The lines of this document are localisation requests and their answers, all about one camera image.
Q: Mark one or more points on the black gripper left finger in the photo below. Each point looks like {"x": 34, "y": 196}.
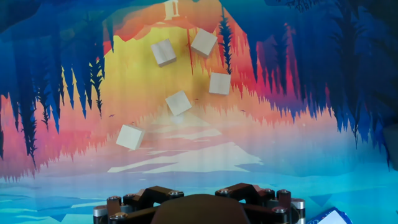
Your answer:
{"x": 140, "y": 202}

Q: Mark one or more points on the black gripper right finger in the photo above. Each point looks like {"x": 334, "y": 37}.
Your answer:
{"x": 264, "y": 202}

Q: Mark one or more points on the light wooden cube block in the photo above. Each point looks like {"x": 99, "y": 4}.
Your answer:
{"x": 178, "y": 103}
{"x": 203, "y": 42}
{"x": 163, "y": 51}
{"x": 219, "y": 83}
{"x": 129, "y": 137}

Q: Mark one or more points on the sunset forest printed cloth mat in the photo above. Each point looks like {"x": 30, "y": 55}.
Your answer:
{"x": 280, "y": 155}

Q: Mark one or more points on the blue white tissue pack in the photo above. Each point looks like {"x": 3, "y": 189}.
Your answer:
{"x": 329, "y": 217}

